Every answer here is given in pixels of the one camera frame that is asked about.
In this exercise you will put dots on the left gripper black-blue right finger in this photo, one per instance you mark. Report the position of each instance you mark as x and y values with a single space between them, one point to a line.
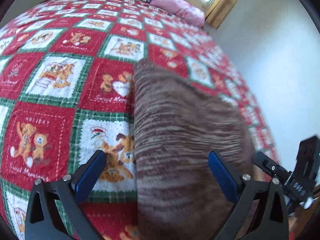
270 220

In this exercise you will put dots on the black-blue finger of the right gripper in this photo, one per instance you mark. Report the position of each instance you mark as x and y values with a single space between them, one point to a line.
270 167

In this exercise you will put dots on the red white checkered quilt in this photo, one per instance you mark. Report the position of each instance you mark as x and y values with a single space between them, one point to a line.
66 91

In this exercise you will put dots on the brown knit sun-pattern sweater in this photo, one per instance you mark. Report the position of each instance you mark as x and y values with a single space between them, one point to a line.
176 126

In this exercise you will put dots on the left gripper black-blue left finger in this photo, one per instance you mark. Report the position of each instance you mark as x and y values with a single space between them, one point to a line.
43 220

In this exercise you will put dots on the pink pillow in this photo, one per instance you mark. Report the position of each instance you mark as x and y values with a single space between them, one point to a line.
182 9

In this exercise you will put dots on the yellow curtain right of headboard window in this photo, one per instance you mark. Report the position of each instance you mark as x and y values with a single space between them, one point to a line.
217 11

